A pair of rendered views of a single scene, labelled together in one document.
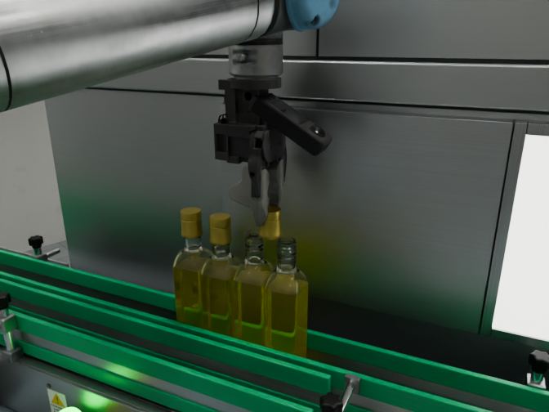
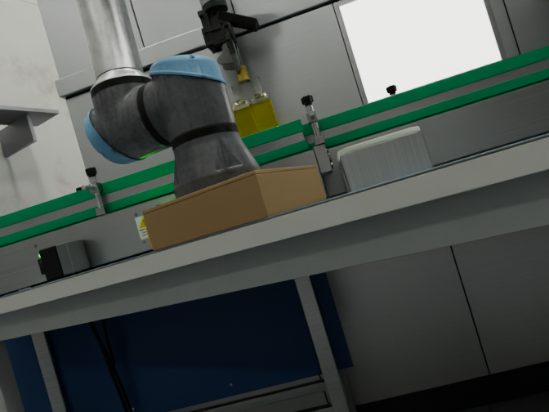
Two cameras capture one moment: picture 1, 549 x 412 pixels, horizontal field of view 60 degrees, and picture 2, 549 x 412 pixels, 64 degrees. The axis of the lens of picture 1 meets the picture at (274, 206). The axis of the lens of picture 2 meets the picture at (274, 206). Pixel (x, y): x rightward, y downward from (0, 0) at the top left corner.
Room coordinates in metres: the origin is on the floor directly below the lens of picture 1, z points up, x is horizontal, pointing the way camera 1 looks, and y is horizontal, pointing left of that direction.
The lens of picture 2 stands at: (-0.53, 0.40, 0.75)
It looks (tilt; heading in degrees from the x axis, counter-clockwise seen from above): 1 degrees up; 343
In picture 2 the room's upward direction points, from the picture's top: 17 degrees counter-clockwise
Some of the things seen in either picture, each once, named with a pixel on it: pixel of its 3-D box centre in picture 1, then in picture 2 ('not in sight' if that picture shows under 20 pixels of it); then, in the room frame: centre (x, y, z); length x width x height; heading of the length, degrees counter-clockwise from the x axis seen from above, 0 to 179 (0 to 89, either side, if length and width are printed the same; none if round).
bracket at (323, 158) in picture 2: not in sight; (323, 159); (0.51, -0.09, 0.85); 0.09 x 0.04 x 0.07; 155
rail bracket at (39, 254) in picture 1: (47, 260); not in sight; (1.00, 0.53, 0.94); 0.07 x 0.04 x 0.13; 155
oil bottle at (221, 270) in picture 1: (223, 311); not in sight; (0.71, 0.09, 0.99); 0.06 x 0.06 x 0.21; 65
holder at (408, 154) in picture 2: not in sight; (378, 166); (0.38, -0.15, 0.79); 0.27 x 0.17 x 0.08; 155
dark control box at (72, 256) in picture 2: not in sight; (65, 260); (0.73, 0.59, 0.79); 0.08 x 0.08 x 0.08; 65
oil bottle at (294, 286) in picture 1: (286, 328); (270, 129); (0.66, -0.02, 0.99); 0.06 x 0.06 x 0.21; 65
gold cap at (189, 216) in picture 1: (191, 222); not in sight; (0.74, 0.14, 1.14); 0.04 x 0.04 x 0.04
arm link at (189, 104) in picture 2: not in sight; (189, 99); (0.22, 0.26, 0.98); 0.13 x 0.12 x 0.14; 49
